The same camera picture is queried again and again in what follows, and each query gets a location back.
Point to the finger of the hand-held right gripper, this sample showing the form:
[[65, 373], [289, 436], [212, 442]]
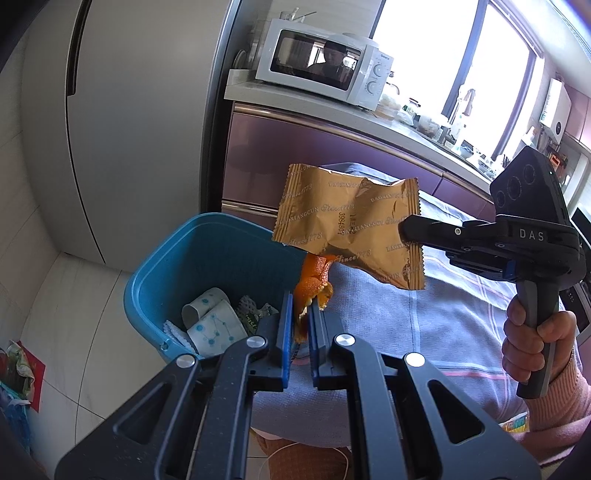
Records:
[[480, 268], [434, 233]]

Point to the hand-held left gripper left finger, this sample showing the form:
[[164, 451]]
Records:
[[287, 323]]

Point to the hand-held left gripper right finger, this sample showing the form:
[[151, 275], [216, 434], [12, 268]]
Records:
[[315, 344]]

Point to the green candy wrapper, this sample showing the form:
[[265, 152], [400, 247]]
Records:
[[253, 324]]

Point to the curved orange peel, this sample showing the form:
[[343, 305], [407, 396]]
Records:
[[314, 281]]

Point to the white dotted paper cup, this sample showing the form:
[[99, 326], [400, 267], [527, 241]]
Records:
[[205, 300], [217, 330]]

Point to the golden brown snack wrapper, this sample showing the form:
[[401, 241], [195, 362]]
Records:
[[341, 217]]

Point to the blue plastic bin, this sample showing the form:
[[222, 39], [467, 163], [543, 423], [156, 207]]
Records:
[[152, 286]]

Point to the person's right forearm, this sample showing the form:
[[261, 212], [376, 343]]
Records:
[[563, 401]]

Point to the person's right hand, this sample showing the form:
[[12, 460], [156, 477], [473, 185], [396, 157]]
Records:
[[556, 330]]

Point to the striped grey tablecloth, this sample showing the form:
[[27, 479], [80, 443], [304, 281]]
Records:
[[438, 332]]

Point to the blue patterned bowl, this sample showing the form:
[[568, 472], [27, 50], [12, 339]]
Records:
[[467, 152]]

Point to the dark kitchen faucet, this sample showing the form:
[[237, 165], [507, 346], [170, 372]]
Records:
[[464, 110]]

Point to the glass container with brown food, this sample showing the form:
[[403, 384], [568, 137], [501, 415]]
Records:
[[430, 125]]

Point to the small glass jar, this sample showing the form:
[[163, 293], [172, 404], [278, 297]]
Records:
[[412, 107]]

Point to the glass kettle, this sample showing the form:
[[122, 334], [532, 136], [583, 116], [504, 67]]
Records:
[[388, 102]]

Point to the colourful printed packet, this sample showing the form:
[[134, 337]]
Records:
[[516, 422]]

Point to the white microwave oven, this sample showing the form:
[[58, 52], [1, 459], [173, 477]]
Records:
[[374, 78]]

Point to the purple kitchen counter cabinet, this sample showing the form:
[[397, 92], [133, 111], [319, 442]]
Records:
[[258, 152]]

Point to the kitchen window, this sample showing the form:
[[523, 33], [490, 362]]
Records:
[[415, 55]]

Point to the grey refrigerator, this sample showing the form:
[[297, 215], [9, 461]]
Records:
[[138, 115]]

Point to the red paper packet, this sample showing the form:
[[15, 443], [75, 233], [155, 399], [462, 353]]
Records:
[[34, 378]]

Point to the small jar with sticks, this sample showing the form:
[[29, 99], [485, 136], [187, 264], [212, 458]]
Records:
[[293, 16]]

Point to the white plate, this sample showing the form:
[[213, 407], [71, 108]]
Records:
[[239, 59]]

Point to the clear plastic bag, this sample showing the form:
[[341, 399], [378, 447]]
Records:
[[18, 362]]

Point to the blue plastic bag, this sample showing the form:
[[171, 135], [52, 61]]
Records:
[[14, 420]]

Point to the white wall water heater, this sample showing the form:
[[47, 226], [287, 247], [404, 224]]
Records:
[[556, 108]]

